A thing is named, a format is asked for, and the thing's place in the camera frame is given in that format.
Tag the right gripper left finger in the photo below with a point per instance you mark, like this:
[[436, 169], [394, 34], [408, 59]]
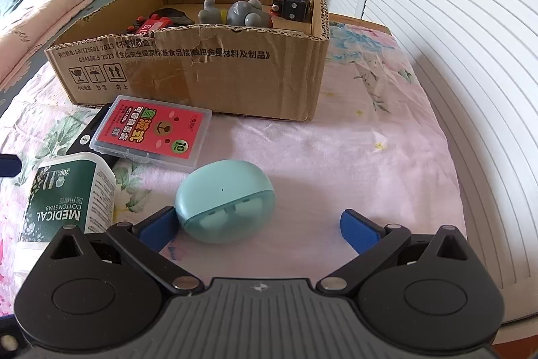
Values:
[[140, 245]]

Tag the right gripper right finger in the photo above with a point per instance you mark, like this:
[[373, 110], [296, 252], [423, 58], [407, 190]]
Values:
[[377, 249]]

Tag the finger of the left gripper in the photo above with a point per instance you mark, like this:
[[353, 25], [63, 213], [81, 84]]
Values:
[[10, 166]]

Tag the white green medical swab jar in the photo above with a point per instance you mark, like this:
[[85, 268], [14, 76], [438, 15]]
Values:
[[77, 189]]

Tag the mint green earbud case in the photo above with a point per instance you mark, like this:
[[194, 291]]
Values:
[[225, 201]]

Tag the red card box clear case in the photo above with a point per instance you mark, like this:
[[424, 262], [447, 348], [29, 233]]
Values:
[[153, 132]]

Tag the red toy train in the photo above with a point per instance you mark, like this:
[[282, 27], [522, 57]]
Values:
[[144, 25]]

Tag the black oval glasses case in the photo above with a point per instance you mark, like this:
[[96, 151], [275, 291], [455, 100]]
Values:
[[177, 17]]

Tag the dark fidget cube red buttons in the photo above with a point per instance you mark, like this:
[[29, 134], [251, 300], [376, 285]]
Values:
[[293, 10]]

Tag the grey elephant toy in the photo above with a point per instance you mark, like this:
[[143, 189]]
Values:
[[241, 13]]

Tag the black digital timer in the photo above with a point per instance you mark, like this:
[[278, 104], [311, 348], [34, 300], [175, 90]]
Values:
[[81, 144]]

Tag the floral pink table cloth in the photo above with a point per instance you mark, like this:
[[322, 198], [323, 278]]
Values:
[[374, 146]]

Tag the grey blue bed sheet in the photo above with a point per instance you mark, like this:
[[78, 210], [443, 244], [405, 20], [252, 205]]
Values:
[[37, 60]]

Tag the pink floral quilt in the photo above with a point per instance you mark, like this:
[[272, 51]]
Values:
[[28, 28]]

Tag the brown cardboard box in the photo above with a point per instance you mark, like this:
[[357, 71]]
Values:
[[252, 71]]

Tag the white louvered closet doors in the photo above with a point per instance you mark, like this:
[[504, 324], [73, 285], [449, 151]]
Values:
[[477, 62]]

